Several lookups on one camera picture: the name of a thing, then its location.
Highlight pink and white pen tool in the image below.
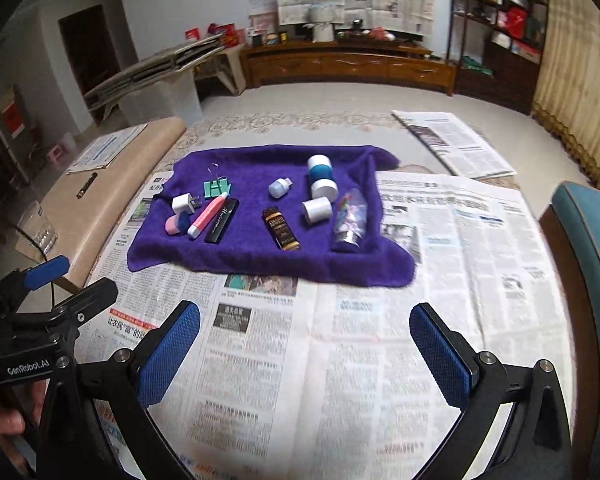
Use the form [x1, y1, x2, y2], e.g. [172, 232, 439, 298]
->
[187, 192, 228, 240]

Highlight black Horizon case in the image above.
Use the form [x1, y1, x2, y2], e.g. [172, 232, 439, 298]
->
[204, 198, 239, 245]

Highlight black and gold small bottle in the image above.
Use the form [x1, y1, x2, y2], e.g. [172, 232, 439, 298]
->
[262, 207, 301, 252]

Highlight white cylindrical jar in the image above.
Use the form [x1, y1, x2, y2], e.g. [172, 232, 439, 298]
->
[302, 196, 332, 226]

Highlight white USB night light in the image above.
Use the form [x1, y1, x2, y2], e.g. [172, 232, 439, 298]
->
[268, 178, 292, 200]

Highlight person's hand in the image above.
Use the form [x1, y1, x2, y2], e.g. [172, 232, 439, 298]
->
[0, 380, 47, 436]

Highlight drinking glass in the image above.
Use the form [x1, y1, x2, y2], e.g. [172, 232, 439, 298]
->
[17, 200, 58, 255]

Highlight beige padded bench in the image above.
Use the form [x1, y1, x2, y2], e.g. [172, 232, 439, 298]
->
[42, 117, 186, 292]

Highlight black pen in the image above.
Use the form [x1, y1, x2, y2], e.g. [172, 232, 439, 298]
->
[76, 171, 98, 200]

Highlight newspaper sheets on table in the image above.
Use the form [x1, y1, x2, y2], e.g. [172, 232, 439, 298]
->
[76, 172, 574, 479]

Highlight paper sheet on bench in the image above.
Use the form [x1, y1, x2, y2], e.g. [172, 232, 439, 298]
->
[66, 122, 148, 174]

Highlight white USB charger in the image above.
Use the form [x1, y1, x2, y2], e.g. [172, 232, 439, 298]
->
[171, 193, 201, 216]

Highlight green binder clip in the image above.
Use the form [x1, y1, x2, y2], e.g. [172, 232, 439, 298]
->
[202, 162, 232, 200]

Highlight clear plastic bottle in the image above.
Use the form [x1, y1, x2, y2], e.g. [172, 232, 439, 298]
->
[332, 188, 367, 252]

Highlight teal chair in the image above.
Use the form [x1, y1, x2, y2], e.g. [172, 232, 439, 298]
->
[540, 181, 600, 479]

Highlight purple towel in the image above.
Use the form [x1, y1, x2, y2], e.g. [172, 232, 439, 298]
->
[126, 144, 416, 287]

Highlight folded newspaper stack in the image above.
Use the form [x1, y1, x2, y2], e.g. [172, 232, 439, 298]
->
[391, 110, 517, 179]

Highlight white cap jar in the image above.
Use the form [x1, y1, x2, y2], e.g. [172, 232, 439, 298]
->
[311, 179, 339, 203]

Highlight teal and white jar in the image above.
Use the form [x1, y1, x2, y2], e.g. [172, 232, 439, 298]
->
[306, 154, 334, 184]

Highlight stacked folding boards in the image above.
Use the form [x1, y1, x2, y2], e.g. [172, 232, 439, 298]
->
[84, 34, 223, 112]

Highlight wooden TV cabinet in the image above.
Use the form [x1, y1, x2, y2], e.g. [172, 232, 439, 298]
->
[240, 40, 456, 96]

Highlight beige curtain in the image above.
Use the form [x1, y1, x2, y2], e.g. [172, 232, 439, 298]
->
[532, 0, 600, 189]

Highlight dark wooden shelf unit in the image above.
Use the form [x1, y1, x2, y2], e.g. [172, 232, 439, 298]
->
[446, 0, 550, 115]

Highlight black cable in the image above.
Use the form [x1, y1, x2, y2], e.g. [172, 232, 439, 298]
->
[0, 219, 52, 266]

